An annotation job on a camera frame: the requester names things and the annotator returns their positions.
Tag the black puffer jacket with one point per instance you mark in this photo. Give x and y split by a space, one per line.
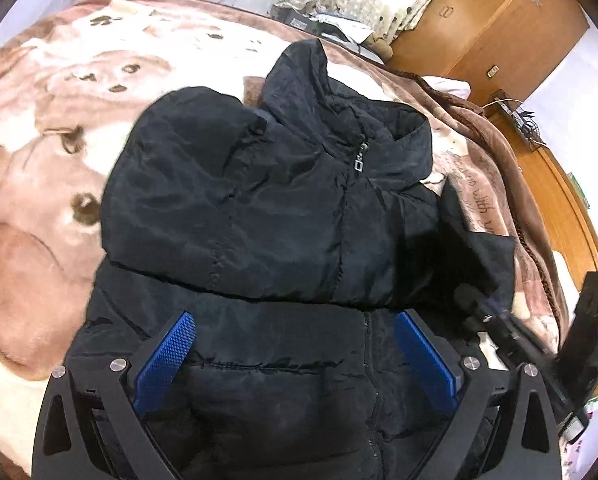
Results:
294 231

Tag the black box under curtain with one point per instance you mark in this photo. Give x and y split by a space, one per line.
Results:
297 20

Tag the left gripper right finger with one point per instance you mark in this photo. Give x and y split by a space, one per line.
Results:
500 423

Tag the white pillow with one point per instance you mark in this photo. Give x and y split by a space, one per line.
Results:
459 88

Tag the brown cream plush blanket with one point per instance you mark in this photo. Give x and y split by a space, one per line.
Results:
72 86

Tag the brown plush teddy bear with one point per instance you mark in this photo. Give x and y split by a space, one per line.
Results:
379 46

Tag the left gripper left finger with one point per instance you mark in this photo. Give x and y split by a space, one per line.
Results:
92 422

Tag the orange wooden wardrobe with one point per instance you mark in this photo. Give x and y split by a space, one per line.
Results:
494 45

